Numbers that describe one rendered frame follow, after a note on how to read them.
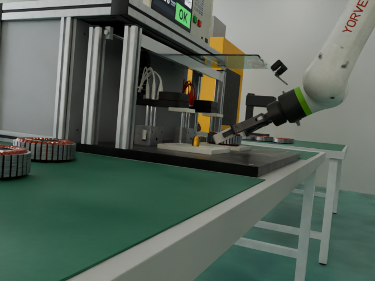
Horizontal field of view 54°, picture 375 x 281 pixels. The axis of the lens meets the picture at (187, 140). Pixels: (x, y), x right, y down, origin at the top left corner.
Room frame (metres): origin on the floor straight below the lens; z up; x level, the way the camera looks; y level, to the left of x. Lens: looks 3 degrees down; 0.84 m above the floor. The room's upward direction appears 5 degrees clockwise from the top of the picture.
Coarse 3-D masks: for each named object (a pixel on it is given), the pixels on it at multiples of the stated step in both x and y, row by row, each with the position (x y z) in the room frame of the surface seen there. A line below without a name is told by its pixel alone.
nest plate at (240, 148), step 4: (200, 144) 1.15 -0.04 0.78; (204, 144) 1.15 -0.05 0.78; (208, 144) 1.14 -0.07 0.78; (212, 144) 1.14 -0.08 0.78; (216, 144) 1.14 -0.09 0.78; (220, 144) 1.17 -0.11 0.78; (232, 148) 1.11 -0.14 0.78; (236, 148) 1.11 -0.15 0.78; (240, 148) 1.11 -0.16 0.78; (244, 148) 1.16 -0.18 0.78; (248, 148) 1.20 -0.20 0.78
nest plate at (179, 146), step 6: (162, 144) 0.94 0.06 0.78; (168, 144) 0.94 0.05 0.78; (174, 144) 0.96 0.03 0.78; (180, 144) 0.98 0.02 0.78; (186, 144) 1.01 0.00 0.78; (174, 150) 0.92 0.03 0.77; (180, 150) 0.91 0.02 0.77; (186, 150) 0.91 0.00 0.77; (192, 150) 0.90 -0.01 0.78; (198, 150) 0.90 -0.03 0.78; (204, 150) 0.89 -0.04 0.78; (210, 150) 0.88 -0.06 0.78; (216, 150) 0.91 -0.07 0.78; (222, 150) 0.95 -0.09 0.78; (228, 150) 1.00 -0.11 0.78
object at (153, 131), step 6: (138, 126) 1.01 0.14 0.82; (144, 126) 1.00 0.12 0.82; (150, 126) 1.00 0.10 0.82; (138, 132) 1.01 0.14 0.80; (150, 132) 1.00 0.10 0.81; (156, 132) 1.03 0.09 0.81; (162, 132) 1.06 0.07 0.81; (138, 138) 1.01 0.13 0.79; (150, 138) 1.00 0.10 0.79; (156, 138) 1.03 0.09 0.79; (138, 144) 1.01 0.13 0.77; (144, 144) 1.00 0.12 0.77; (150, 144) 1.00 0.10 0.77; (156, 144) 1.03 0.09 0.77
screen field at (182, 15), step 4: (176, 4) 1.09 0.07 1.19; (176, 8) 1.10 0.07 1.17; (180, 8) 1.12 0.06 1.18; (184, 8) 1.14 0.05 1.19; (176, 12) 1.10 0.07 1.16; (180, 12) 1.12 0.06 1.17; (184, 12) 1.15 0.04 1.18; (188, 12) 1.17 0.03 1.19; (176, 16) 1.10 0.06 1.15; (180, 16) 1.12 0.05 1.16; (184, 16) 1.15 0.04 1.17; (188, 16) 1.17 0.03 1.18; (180, 20) 1.13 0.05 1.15; (184, 20) 1.15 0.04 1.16; (188, 20) 1.18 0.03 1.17; (184, 24) 1.15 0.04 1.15; (188, 24) 1.18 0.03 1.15
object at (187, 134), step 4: (176, 128) 1.23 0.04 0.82; (184, 128) 1.22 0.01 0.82; (188, 128) 1.22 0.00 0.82; (192, 128) 1.26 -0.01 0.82; (176, 132) 1.23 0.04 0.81; (184, 132) 1.22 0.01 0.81; (188, 132) 1.22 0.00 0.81; (192, 132) 1.26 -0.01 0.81; (176, 136) 1.23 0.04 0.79; (184, 136) 1.22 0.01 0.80; (188, 136) 1.23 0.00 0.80; (192, 136) 1.26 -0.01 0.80; (176, 140) 1.23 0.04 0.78; (184, 140) 1.22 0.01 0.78; (188, 140) 1.23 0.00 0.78
